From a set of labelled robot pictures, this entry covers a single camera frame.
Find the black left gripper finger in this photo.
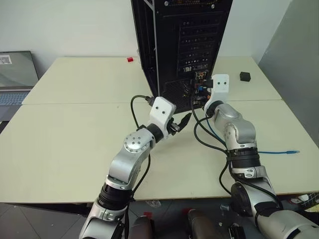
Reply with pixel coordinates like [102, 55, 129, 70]
[175, 118, 189, 132]
[178, 112, 192, 125]

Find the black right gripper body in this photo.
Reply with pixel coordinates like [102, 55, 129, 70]
[200, 87, 213, 104]

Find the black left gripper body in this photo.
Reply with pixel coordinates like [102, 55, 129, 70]
[165, 118, 181, 136]

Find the blue ethernet cable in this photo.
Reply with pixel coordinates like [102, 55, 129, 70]
[195, 84, 301, 154]

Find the black computer tower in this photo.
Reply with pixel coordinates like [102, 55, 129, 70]
[130, 0, 234, 115]

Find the grey partition board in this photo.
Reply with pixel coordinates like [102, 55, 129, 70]
[258, 0, 319, 141]

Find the dark rounded brown shape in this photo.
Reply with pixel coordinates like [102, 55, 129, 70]
[186, 208, 217, 239]
[130, 215, 153, 239]

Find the black boxy object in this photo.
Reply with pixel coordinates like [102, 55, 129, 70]
[229, 223, 247, 239]

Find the grey laptop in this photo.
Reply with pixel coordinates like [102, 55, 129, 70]
[0, 50, 40, 121]

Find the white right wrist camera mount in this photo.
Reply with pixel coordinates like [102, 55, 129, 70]
[207, 74, 230, 111]

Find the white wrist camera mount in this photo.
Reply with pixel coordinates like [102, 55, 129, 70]
[149, 96, 177, 139]
[207, 74, 230, 111]

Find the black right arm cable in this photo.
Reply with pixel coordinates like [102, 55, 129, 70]
[190, 78, 235, 197]

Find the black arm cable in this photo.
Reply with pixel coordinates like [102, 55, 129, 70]
[190, 78, 235, 197]
[123, 95, 155, 239]

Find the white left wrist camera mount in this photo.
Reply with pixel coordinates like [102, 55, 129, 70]
[149, 96, 177, 139]

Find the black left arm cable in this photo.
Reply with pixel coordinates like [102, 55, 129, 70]
[123, 95, 155, 239]

